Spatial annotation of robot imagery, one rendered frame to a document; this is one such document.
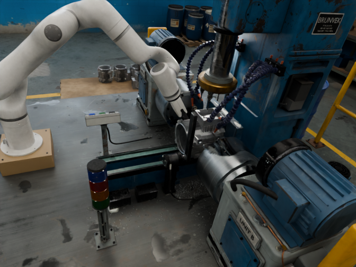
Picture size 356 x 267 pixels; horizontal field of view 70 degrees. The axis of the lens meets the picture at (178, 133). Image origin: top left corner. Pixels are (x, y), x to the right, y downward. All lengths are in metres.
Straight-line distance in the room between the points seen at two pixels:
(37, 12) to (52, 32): 5.54
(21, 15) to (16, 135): 5.31
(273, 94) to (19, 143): 1.22
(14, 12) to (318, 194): 6.40
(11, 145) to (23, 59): 0.48
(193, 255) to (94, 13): 1.00
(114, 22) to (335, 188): 0.88
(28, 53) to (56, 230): 0.72
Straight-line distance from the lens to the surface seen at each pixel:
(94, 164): 0.85
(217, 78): 1.14
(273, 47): 1.19
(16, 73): 1.24
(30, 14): 6.60
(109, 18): 1.05
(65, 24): 1.06
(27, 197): 1.39
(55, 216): 1.28
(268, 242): 0.81
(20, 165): 1.48
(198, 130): 1.25
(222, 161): 1.01
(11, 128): 1.42
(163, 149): 1.36
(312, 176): 0.76
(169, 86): 1.12
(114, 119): 1.35
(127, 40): 1.06
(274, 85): 1.18
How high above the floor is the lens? 1.79
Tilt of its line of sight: 36 degrees down
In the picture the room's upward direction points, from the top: 7 degrees clockwise
